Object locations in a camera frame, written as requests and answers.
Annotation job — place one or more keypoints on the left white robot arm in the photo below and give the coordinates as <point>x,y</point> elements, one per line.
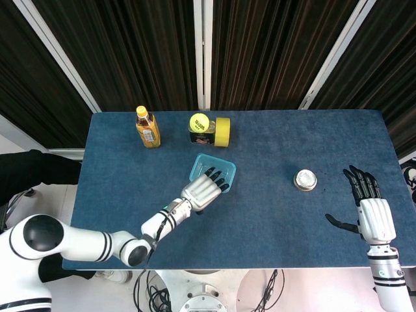
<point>81,243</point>

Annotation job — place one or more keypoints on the yellow tennis ball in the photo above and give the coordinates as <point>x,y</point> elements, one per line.
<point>199,122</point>

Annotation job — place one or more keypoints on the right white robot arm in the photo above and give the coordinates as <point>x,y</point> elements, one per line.
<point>388,276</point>

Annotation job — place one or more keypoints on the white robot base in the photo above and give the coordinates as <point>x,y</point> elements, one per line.
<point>201,292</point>

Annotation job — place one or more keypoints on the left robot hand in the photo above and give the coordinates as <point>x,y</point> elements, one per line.
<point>201,191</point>

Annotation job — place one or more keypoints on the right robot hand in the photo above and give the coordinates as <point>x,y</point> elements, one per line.
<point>377,221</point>

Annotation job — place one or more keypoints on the blue plastic lid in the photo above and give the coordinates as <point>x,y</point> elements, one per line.
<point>227,174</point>

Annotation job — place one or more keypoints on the yellow tea bottle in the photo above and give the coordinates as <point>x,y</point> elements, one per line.
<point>149,133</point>

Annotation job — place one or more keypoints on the black white patterned object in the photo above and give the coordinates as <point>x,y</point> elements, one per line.
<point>410,177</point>

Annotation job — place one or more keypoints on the blue table cloth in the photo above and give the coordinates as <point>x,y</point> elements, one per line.
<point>260,227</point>

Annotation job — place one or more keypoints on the metal chair frame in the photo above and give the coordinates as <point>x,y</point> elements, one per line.
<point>9,204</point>

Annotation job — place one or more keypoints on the dark brown pleated curtain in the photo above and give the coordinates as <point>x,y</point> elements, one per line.
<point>136,48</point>

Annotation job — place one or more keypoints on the white frame post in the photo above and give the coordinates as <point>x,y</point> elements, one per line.
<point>58,48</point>
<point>334,48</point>
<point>202,48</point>

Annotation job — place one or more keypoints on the yellow tape roll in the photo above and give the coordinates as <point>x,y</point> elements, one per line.
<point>222,131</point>

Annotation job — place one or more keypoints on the small round silver can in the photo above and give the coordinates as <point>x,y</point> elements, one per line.
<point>305,180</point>

